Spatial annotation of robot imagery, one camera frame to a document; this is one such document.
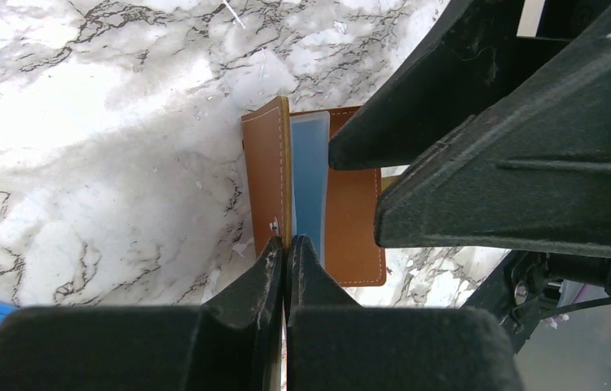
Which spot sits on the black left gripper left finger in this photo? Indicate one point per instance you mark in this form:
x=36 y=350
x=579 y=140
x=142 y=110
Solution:
x=231 y=342

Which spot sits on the brown leather card holder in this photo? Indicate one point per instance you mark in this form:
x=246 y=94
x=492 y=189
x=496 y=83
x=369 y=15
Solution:
x=293 y=191

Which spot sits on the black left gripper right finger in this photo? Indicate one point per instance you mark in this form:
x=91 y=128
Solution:
x=334 y=343

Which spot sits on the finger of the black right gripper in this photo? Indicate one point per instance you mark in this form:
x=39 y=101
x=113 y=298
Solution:
x=532 y=172
x=477 y=53

